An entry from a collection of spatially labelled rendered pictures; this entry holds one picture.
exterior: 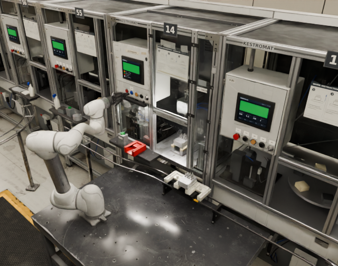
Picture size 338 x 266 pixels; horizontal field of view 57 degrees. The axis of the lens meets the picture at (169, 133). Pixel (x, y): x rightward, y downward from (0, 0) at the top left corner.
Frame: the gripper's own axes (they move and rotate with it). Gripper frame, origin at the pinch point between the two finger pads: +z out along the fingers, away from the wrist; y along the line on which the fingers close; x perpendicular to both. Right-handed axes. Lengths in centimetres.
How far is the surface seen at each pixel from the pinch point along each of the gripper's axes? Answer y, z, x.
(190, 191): -54, -12, -81
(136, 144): -47.3, 1.7, -8.5
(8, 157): -143, -34, 214
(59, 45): 23, 5, 100
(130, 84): 6.8, 7.7, 1.8
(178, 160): -51, 11, -50
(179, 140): -40, 24, -42
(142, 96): -0.2, 6.6, -13.5
